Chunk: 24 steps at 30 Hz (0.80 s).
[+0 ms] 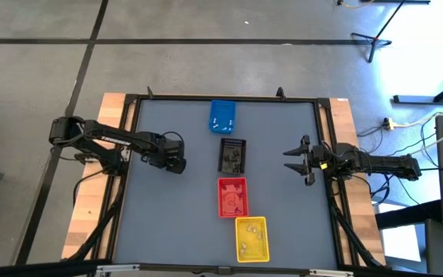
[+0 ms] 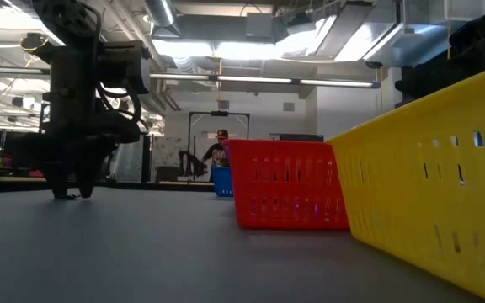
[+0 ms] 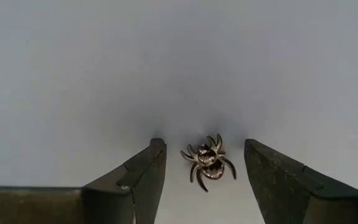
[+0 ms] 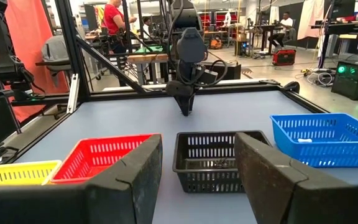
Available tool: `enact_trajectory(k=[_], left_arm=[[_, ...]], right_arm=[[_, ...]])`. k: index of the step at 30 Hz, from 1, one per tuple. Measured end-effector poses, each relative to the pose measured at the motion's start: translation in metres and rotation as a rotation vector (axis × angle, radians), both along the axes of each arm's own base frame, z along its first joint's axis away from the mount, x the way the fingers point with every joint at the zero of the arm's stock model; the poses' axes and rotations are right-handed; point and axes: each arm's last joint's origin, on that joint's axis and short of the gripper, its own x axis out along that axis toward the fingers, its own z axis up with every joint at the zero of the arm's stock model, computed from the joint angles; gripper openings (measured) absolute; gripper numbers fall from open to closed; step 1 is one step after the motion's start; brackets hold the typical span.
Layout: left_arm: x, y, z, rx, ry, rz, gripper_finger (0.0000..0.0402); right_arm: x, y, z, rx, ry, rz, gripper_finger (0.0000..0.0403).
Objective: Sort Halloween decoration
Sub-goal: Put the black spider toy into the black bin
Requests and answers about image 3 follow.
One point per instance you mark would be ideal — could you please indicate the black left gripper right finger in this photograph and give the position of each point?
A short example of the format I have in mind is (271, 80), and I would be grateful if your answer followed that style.
(291, 199)

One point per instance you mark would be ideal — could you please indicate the small black plastic spider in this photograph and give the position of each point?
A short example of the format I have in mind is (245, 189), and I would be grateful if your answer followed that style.
(208, 161)

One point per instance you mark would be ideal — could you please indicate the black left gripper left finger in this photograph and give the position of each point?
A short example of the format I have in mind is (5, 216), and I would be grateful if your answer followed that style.
(104, 205)

